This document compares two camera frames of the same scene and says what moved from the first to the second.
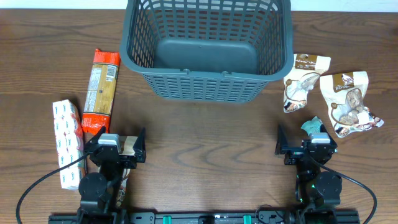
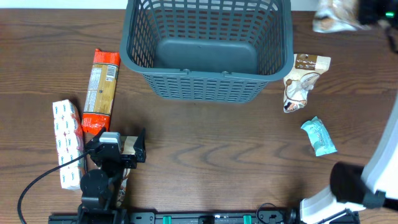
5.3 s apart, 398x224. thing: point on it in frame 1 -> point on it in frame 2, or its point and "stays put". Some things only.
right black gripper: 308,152 -> 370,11
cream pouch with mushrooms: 345,96 -> 337,15
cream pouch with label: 127,145 stays put
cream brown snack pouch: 306,70 stays put
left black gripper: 140,156 stays put
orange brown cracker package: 102,82 stays put
